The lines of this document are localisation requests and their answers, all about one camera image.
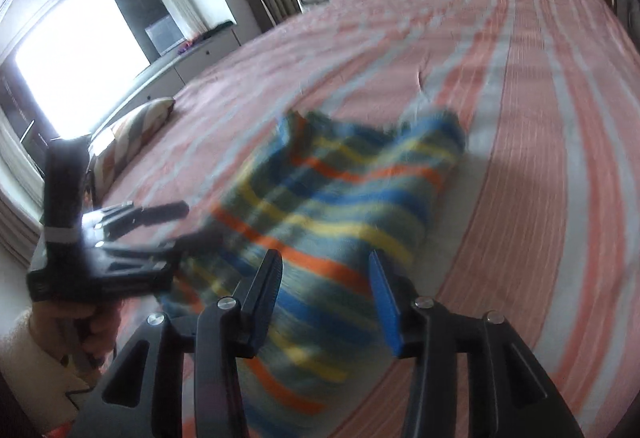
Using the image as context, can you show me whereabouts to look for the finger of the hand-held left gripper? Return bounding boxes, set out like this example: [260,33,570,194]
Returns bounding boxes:
[100,229,226,264]
[97,199,190,239]

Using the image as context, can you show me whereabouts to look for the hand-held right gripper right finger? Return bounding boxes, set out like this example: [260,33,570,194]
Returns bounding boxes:
[367,251,586,438]

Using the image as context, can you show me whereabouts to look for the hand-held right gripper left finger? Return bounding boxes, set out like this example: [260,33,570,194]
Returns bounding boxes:
[70,248,284,438]

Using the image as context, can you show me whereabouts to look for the striped knit shirt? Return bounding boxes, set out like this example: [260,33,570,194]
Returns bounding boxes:
[160,109,468,438]

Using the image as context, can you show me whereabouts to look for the person's left hand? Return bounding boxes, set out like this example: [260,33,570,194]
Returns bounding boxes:
[30,301,121,361]

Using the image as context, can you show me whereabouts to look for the patterned pillow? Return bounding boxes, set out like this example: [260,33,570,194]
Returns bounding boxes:
[92,97,177,191]

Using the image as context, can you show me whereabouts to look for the white low cabinet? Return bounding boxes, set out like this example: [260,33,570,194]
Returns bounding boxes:
[132,26,243,105]

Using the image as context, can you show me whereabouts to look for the bright window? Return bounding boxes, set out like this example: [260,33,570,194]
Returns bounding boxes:
[0,0,236,144]

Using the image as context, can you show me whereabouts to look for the grey outdoor air conditioner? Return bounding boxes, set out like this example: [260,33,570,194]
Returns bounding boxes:
[145,16,181,55]

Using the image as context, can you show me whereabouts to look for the pink striped bed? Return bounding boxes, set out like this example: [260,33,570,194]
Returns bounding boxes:
[90,0,640,438]

